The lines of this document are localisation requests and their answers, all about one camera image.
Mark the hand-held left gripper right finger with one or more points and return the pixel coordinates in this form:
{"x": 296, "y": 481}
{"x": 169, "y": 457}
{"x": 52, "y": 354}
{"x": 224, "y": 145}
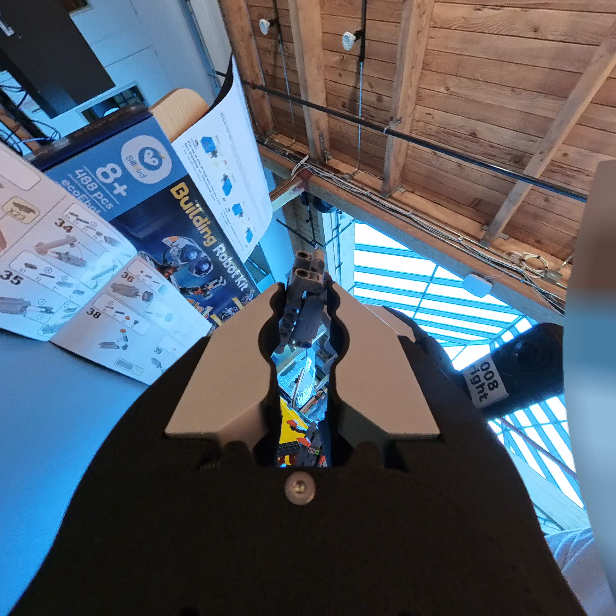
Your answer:
{"x": 380, "y": 385}

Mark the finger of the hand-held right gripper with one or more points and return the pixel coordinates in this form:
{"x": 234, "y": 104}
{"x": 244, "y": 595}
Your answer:
{"x": 390, "y": 318}

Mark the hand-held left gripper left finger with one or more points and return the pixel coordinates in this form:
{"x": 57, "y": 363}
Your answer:
{"x": 221, "y": 385}

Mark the grey brick assembly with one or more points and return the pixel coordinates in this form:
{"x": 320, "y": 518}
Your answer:
{"x": 308, "y": 308}

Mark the skylight window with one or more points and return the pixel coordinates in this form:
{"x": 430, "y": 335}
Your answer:
{"x": 385, "y": 269}

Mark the yellow plastic bin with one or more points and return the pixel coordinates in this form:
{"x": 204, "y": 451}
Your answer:
{"x": 287, "y": 409}

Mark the white ceiling box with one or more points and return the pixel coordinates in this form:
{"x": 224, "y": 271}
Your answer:
{"x": 477, "y": 285}

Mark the grey and orange robot model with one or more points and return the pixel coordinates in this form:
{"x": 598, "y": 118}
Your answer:
{"x": 308, "y": 447}

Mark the black round speaker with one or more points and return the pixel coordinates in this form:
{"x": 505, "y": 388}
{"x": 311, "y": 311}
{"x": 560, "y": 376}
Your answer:
{"x": 320, "y": 204}

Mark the blue robot kit box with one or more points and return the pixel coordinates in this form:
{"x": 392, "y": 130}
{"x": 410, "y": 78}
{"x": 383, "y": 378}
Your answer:
{"x": 154, "y": 221}

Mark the white instruction booklet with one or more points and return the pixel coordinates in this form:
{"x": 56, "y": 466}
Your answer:
{"x": 43, "y": 240}

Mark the wooden chair back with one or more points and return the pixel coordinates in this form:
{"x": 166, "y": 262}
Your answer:
{"x": 180, "y": 113}

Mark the white ceiling spotlight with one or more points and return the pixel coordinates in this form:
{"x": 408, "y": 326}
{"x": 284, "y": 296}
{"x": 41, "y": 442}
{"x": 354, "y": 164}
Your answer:
{"x": 264, "y": 25}
{"x": 350, "y": 41}

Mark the black monitor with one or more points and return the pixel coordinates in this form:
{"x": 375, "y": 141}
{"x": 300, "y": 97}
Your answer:
{"x": 43, "y": 48}

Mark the black ceiling rail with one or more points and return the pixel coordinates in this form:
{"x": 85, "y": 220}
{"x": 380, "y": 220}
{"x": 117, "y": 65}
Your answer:
{"x": 553, "y": 185}

